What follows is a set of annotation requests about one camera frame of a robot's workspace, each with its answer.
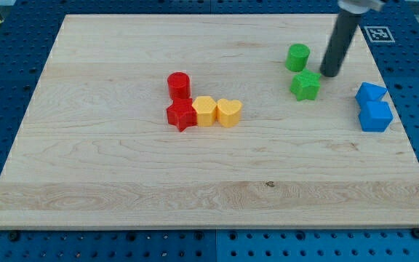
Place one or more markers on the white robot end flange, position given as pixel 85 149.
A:
pixel 361 6

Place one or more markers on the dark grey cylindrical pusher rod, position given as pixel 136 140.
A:
pixel 340 40

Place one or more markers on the green star block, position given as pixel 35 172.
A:
pixel 305 85

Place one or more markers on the red star block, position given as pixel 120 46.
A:
pixel 181 114

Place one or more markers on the white fiducial marker tag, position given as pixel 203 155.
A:
pixel 379 34

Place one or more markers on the green cylinder block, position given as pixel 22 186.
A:
pixel 297 57

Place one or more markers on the blue pentagon-shaped block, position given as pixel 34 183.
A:
pixel 369 92

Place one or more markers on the blue cube block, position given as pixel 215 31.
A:
pixel 375 116

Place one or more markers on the yellow heart block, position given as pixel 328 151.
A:
pixel 229 112

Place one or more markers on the yellow hexagon block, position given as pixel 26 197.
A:
pixel 206 110

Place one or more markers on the red cylinder block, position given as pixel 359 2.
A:
pixel 179 85

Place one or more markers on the wooden board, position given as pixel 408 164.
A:
pixel 95 150

